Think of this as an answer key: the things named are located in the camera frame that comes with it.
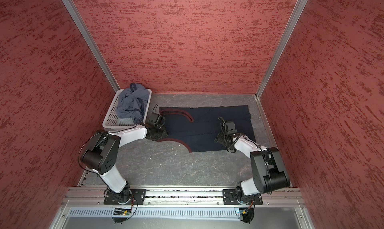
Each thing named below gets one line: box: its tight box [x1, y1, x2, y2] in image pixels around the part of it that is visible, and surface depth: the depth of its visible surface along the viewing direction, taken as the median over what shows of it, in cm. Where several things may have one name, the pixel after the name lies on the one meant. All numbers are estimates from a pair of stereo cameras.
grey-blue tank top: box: [116, 83, 150, 124], surface depth 106 cm
